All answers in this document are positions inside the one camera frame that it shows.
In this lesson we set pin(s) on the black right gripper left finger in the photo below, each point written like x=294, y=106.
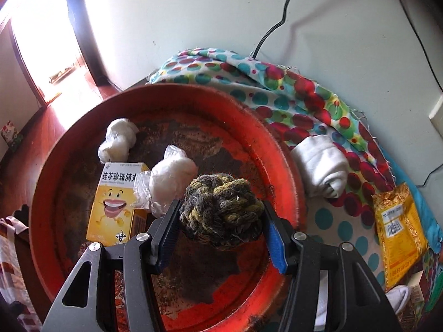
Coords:
x=86, y=301

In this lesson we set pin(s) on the teal blue towel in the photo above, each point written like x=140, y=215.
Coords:
x=432, y=230

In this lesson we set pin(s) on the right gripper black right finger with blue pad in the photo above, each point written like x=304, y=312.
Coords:
x=336, y=278

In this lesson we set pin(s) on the grey rolled sock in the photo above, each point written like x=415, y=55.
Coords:
x=322, y=166

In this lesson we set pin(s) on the polka dot cloth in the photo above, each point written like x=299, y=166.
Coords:
x=297, y=108

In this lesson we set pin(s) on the yellow snack bag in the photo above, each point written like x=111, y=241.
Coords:
x=400, y=233

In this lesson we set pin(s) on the plastic wrapped white wad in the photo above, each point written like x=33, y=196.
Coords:
x=155, y=189

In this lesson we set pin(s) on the yellow cartoon medicine box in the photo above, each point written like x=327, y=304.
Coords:
x=114, y=219

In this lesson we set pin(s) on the white wall socket plate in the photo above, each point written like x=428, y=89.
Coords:
x=436, y=116

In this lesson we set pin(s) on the white knotted wad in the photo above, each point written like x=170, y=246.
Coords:
x=120, y=137

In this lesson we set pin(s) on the yellow grey rope knot ball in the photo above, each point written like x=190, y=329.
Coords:
x=221, y=211

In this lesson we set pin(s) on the brown cardboard box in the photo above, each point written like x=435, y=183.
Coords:
x=417, y=287

